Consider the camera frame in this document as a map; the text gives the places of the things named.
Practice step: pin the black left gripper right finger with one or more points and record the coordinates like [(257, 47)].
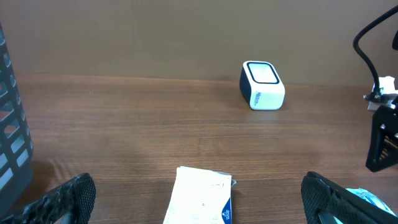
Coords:
[(327, 202)]

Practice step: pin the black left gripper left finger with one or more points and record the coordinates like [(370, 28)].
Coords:
[(71, 202)]

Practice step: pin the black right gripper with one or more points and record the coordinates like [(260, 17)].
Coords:
[(383, 146)]

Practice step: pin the teal wet wipes pack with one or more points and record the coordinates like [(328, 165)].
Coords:
[(358, 206)]

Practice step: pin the white blue carton box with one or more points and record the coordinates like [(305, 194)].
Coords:
[(200, 196)]

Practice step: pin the white barcode scanner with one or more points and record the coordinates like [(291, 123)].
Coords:
[(261, 86)]

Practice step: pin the grey plastic mesh basket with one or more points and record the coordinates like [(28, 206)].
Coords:
[(16, 142)]

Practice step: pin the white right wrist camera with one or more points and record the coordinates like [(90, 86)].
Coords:
[(382, 97)]

